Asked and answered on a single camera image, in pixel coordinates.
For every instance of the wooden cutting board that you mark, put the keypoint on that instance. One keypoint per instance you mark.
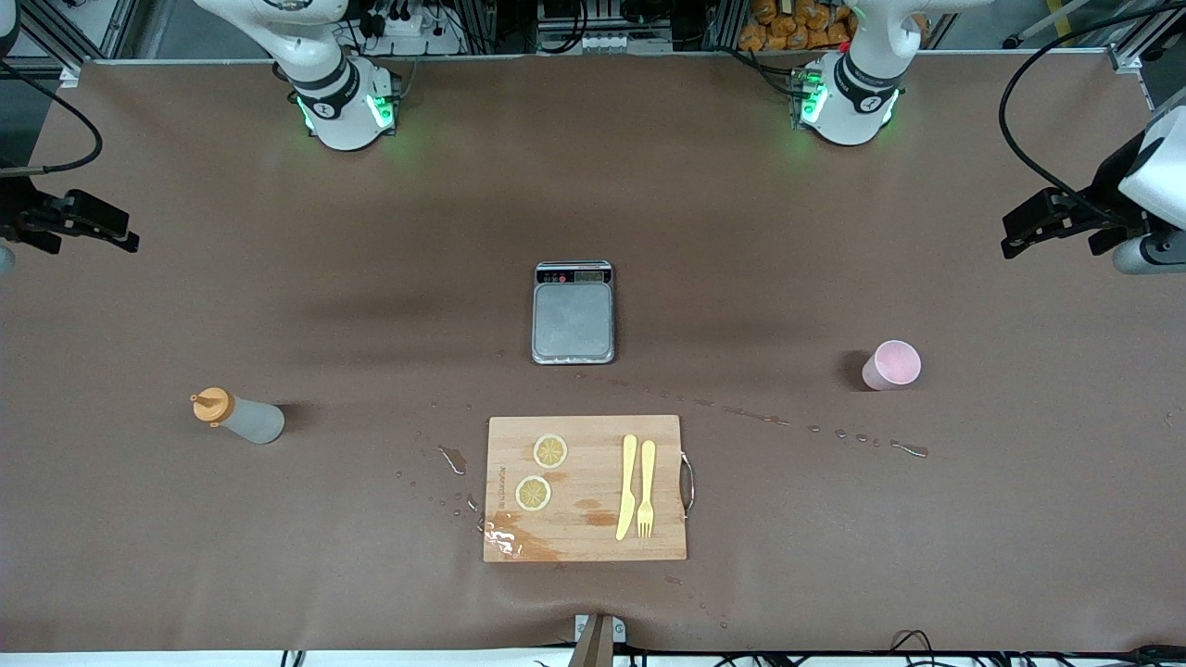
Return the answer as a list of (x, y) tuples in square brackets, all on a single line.
[(586, 528)]

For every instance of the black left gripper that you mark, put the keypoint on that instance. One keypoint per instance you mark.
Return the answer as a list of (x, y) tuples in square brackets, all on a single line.
[(1099, 209)]

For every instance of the white slotted socket strip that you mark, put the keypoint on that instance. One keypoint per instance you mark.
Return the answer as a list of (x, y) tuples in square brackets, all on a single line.
[(602, 43)]

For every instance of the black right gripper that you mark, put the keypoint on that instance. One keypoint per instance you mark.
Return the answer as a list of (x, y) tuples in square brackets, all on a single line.
[(16, 209)]

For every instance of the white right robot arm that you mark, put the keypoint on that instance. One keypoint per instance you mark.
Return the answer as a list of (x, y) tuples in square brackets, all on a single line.
[(343, 111)]

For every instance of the aluminium frame corner profile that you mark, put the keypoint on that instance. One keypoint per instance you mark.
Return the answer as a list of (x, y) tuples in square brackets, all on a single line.
[(1132, 60)]

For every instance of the translucent sauce bottle orange cap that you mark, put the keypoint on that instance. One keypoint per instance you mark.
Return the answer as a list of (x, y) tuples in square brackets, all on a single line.
[(250, 419)]

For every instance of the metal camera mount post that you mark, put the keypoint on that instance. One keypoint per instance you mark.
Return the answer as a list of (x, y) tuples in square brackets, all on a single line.
[(598, 644)]

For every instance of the lemon slice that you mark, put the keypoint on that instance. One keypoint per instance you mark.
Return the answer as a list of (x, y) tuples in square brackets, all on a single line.
[(550, 451), (533, 493)]

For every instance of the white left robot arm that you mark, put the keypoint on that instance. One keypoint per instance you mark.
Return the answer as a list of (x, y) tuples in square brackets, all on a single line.
[(852, 102)]

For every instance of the silver digital kitchen scale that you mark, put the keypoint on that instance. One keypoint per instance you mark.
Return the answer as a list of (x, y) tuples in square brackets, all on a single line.
[(573, 320)]

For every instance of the small spilled liquid puddle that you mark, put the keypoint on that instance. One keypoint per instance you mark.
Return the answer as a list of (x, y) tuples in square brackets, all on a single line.
[(452, 459)]

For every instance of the metal table corner bracket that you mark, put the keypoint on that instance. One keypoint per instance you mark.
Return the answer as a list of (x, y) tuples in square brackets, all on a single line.
[(69, 76)]

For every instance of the brown table cover mat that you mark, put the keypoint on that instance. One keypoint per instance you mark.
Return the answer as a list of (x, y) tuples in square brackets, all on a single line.
[(185, 556)]

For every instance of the orange packaged snacks pile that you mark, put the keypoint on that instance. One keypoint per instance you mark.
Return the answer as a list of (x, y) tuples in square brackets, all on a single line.
[(797, 32)]

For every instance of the pink plastic cup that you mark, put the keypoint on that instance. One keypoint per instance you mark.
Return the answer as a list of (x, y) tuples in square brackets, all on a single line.
[(894, 363)]

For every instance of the yellow plastic knife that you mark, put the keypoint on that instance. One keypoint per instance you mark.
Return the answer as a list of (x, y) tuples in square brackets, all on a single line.
[(628, 482)]

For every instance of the yellow plastic fork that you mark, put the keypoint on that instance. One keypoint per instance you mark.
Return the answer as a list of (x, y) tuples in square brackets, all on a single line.
[(647, 463)]

